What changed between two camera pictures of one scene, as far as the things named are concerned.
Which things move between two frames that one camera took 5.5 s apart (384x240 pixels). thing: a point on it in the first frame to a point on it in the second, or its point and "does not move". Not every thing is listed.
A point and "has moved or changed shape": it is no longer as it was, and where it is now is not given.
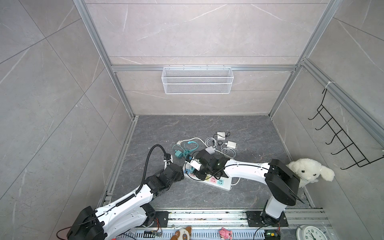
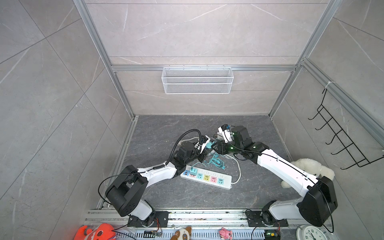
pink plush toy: x=225 y=234 does not move
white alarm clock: x=310 y=232 does not move
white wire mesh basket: x=197 y=80 does not move
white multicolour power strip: x=225 y=183 does not move
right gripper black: x=199 y=174 to x=221 y=146
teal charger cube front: x=178 y=154 has moved or changed shape
